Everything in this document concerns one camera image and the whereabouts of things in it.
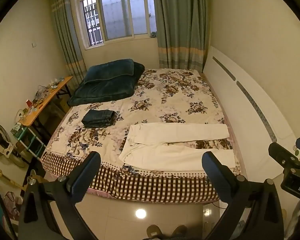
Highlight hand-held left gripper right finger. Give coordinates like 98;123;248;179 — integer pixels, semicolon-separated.
201;151;284;240

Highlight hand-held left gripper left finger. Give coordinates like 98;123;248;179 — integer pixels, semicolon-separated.
19;151;102;240

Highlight white pants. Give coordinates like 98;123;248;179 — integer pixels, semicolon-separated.
119;122;237;172

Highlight folded dark jeans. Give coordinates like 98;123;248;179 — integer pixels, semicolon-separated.
81;109;115;128

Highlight white headboard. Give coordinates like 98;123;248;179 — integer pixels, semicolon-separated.
204;45;298;178

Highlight cardboard box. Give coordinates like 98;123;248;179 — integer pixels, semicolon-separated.
57;97;71;113

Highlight person's brown shoe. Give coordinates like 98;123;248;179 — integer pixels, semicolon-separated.
172;225;188;237
146;225;163;238

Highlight dark green quilt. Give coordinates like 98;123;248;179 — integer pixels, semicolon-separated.
68;61;145;107

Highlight wooden folding desk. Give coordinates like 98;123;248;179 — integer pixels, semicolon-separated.
17;76;73;128

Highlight bed with floral sheet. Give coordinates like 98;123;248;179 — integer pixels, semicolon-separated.
40;67;242;203

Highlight pink patterned bag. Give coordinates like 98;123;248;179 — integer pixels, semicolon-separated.
4;191;22;222

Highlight yellow broom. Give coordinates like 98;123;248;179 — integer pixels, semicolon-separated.
0;164;24;188

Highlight dark green pillow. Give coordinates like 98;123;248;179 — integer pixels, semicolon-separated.
84;59;135;84

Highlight green striped curtain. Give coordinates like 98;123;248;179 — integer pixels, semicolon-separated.
151;0;212;72
50;0;87;88

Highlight white framed window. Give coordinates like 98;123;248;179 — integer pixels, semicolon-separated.
74;0;158;50

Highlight teal frame shelf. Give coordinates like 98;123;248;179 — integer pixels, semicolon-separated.
11;124;47;159

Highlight tangle of cables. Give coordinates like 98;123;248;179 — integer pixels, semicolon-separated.
34;84;58;103

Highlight white ring-shaped object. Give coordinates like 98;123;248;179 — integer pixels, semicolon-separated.
0;130;14;158

